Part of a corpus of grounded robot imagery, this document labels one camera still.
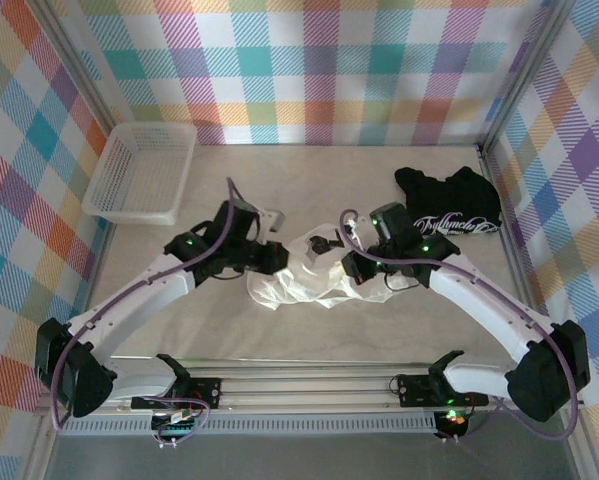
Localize black t-shirt with white print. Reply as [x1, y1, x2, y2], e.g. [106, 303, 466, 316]
[393, 166, 504, 236]

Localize white plastic mesh basket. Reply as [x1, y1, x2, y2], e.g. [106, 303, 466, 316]
[81, 122, 199, 226]

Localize right controller board with light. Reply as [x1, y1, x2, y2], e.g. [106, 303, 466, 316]
[436, 408, 470, 439]

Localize aluminium side rail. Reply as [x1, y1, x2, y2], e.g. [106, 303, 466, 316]
[478, 144, 553, 331]
[66, 217, 115, 331]

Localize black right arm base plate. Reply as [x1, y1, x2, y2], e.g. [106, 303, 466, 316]
[397, 373, 489, 407]

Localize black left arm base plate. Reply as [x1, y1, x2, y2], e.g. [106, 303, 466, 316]
[178, 377, 224, 409]

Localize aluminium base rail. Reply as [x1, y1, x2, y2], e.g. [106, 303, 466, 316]
[38, 363, 585, 416]

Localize grey slotted cable duct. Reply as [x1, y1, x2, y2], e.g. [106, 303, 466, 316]
[61, 417, 438, 436]

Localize left controller board with wires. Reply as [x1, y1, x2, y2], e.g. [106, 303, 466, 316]
[151, 409, 200, 441]

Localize aluminium corner post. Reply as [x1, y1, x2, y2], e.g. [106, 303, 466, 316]
[33, 0, 116, 139]
[478, 0, 575, 151]

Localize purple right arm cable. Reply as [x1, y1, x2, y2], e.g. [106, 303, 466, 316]
[338, 208, 580, 445]

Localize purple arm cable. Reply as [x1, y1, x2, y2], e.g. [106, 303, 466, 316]
[51, 176, 243, 434]
[338, 208, 580, 445]

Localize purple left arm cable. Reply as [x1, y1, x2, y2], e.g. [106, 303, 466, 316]
[51, 176, 243, 434]

